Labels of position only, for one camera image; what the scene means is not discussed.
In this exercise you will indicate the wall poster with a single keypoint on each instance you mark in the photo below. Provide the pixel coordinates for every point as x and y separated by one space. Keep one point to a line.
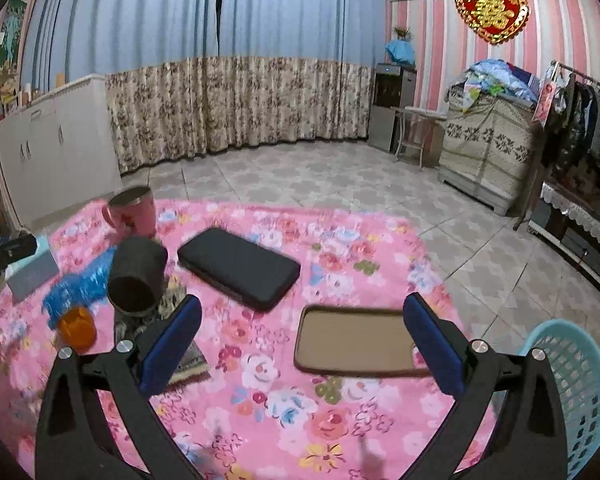
12 30

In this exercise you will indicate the row of hanging clothes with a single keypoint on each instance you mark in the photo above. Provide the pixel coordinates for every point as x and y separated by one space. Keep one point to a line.
580 120

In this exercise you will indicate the pink hanging bag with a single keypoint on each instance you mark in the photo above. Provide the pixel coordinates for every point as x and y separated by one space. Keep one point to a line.
545 102

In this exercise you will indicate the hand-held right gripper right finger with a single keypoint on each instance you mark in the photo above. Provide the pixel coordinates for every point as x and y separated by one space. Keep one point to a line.
435 345

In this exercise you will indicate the brown phone case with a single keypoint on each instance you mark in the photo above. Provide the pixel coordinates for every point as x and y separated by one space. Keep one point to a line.
355 340

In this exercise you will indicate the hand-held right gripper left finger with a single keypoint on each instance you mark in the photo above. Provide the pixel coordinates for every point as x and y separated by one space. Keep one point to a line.
172 345

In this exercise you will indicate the light blue tissue box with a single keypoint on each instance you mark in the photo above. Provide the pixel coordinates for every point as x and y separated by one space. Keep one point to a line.
32 275

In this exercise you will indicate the metal clothes rack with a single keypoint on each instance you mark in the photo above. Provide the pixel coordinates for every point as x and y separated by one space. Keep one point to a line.
528 185

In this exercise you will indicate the red heart wall decoration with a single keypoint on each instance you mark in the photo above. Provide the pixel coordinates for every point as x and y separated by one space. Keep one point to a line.
492 10

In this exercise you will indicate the black cylindrical cup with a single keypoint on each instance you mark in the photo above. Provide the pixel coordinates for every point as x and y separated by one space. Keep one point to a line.
140 260

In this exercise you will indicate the blue floral curtain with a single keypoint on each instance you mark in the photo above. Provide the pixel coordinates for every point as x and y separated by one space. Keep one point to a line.
300 35
130 35

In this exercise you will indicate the grey water dispenser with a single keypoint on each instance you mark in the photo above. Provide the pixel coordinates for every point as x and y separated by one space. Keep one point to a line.
385 125

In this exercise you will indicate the tangerine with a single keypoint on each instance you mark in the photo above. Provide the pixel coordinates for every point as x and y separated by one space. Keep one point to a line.
77 330

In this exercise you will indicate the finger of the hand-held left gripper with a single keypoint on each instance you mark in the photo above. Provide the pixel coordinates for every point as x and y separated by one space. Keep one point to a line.
5 252

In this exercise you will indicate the blue glitter packet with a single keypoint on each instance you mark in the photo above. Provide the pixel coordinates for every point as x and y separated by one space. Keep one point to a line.
75 290

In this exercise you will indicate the pink floral tablecloth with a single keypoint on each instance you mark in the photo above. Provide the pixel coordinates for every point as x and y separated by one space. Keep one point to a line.
280 410

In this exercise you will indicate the cabinet with patterned cover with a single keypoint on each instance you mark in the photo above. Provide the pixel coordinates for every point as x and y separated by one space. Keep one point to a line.
485 150

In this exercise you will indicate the black zip case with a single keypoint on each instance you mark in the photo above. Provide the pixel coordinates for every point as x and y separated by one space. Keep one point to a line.
240 267

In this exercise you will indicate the pink mug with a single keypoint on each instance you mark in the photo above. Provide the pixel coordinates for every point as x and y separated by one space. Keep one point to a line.
135 215

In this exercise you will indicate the white cabinet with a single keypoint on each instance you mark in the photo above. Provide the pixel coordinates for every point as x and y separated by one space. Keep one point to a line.
60 150

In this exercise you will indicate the light blue plastic basket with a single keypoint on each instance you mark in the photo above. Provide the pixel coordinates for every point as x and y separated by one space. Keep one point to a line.
580 385

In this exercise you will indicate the pile of folded clothes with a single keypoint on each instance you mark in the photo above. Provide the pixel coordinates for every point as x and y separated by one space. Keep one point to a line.
500 77

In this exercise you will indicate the low cabinet with lace cloth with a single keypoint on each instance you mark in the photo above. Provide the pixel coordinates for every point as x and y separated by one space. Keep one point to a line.
580 215

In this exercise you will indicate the metal stool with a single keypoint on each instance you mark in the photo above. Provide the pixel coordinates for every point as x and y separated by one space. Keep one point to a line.
420 112

